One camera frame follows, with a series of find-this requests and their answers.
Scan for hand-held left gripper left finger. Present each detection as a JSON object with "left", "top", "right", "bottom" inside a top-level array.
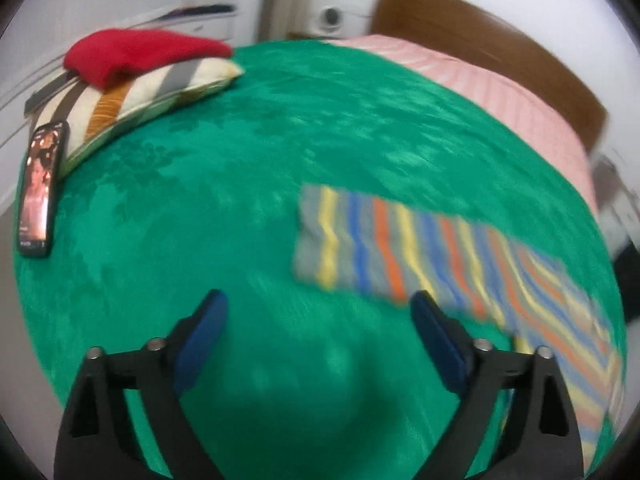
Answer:
[{"left": 54, "top": 289, "right": 229, "bottom": 480}]

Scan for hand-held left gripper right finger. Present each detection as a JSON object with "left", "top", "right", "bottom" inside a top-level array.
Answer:
[{"left": 410, "top": 290, "right": 586, "bottom": 480}]

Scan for striped knit sweater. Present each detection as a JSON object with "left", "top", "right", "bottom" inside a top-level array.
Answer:
[{"left": 292, "top": 184, "right": 626, "bottom": 471}]

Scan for green patterned blanket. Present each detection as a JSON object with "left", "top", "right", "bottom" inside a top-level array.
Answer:
[{"left": 12, "top": 40, "right": 628, "bottom": 480}]

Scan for black smartphone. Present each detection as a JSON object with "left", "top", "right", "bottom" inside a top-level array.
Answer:
[{"left": 16, "top": 121, "right": 71, "bottom": 259}]

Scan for pink striped bedsheet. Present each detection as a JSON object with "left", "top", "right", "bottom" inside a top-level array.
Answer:
[{"left": 325, "top": 34, "right": 598, "bottom": 211}]

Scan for striped pillow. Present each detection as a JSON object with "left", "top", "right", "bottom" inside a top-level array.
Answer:
[{"left": 30, "top": 57, "right": 246, "bottom": 178}]

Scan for red cloth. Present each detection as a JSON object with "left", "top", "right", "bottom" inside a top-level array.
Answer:
[{"left": 62, "top": 29, "right": 234, "bottom": 88}]

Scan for brown wooden headboard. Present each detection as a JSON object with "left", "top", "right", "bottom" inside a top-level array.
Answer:
[{"left": 370, "top": 0, "right": 608, "bottom": 153}]

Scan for long dark stick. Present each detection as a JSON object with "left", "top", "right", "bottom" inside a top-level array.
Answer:
[{"left": 125, "top": 4, "right": 236, "bottom": 28}]

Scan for white security camera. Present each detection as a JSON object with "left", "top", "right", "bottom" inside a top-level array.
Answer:
[{"left": 312, "top": 6, "right": 346, "bottom": 36}]

